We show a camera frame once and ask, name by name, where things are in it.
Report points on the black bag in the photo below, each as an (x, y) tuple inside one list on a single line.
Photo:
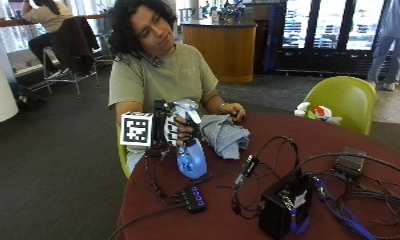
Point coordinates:
[(25, 95)]

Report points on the blue spray bottle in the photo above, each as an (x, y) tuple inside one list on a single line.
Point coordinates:
[(193, 161)]

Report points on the metal bar stool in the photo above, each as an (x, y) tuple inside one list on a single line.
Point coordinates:
[(71, 80)]

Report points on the black stick dongle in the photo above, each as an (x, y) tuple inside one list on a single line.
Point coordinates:
[(247, 170)]

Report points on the wooden bar ledge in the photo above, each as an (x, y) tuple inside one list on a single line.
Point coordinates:
[(14, 22)]

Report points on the grey-blue cloth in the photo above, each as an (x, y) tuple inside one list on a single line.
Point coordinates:
[(224, 138)]

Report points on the the person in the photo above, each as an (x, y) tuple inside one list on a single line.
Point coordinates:
[(165, 76)]

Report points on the green occupied chair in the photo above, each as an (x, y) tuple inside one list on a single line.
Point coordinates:
[(123, 156)]

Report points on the dark grey power adapter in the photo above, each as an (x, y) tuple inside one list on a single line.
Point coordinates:
[(350, 162)]

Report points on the dark jacket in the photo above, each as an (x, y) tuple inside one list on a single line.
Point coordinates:
[(74, 43)]

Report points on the black box computer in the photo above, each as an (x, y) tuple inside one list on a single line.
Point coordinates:
[(282, 206)]

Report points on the black glass-door fridges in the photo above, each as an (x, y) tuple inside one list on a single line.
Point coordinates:
[(328, 33)]

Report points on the black hub with blue lights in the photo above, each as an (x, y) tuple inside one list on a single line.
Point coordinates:
[(195, 199)]

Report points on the white and red toy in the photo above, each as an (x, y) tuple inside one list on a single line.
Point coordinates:
[(320, 113)]

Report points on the round wooden counter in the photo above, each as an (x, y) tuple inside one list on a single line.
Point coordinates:
[(224, 50)]

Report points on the white marker cube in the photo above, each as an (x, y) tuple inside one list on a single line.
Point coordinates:
[(137, 129)]

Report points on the items on counter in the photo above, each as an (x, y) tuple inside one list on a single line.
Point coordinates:
[(228, 13)]

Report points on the green empty shell chair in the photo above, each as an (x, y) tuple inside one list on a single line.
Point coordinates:
[(342, 100)]

